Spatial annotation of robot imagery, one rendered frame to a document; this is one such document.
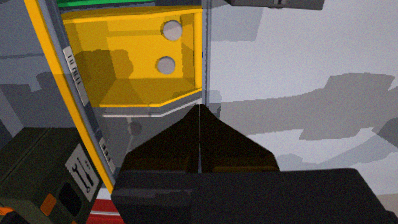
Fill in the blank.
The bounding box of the yellow bin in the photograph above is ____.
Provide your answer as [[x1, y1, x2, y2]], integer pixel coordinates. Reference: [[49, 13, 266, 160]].
[[61, 5, 202, 107]]

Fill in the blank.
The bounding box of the grey open bin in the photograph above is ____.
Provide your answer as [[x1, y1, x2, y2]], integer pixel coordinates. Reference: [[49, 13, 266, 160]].
[[92, 91, 202, 167]]

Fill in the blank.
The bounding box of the yellow flat bar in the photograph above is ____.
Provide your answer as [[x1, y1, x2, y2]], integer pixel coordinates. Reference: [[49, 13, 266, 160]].
[[24, 0, 114, 194]]

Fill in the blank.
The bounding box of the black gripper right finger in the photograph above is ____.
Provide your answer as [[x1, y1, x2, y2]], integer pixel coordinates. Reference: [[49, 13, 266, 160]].
[[200, 104, 280, 173]]

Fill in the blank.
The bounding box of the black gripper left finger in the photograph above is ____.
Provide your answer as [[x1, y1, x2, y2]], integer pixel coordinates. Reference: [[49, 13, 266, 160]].
[[119, 104, 200, 173]]

